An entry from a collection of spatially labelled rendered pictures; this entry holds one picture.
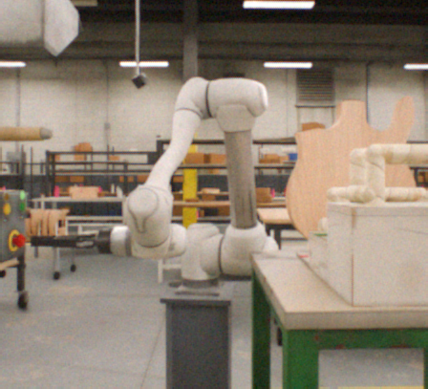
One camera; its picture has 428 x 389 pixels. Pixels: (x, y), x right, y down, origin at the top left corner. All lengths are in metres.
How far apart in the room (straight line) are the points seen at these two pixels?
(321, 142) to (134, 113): 11.32
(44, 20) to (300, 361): 0.75
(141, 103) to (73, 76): 2.31
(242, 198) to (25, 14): 0.92
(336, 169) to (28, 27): 0.78
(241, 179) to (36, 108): 12.02
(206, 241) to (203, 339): 0.37
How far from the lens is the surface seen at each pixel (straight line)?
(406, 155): 0.74
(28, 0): 0.82
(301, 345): 0.71
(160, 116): 12.10
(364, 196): 0.71
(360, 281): 0.71
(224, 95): 1.32
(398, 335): 0.77
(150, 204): 0.91
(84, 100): 12.71
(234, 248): 1.46
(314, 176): 1.05
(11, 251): 1.24
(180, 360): 1.62
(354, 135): 1.09
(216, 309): 1.53
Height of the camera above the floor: 1.14
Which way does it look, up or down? 1 degrees up
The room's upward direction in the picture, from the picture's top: straight up
